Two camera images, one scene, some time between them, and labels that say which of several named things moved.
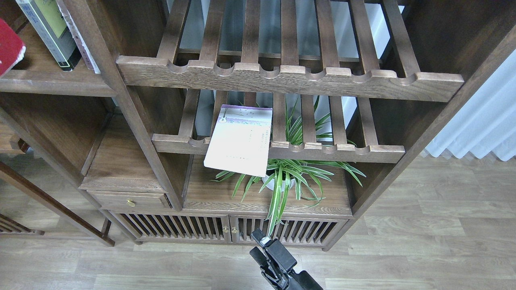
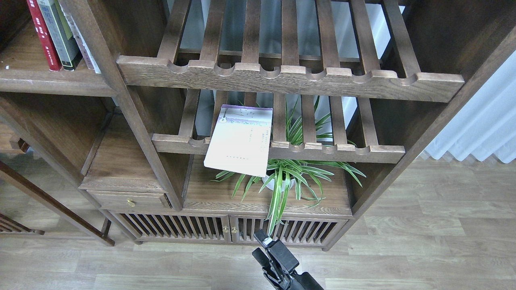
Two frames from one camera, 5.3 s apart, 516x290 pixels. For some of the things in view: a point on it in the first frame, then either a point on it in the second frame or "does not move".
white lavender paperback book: x=240 y=141 does not move
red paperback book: x=12 y=48 → x=52 y=57
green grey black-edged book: x=45 y=16 does not move
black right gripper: x=277 y=263 does not move
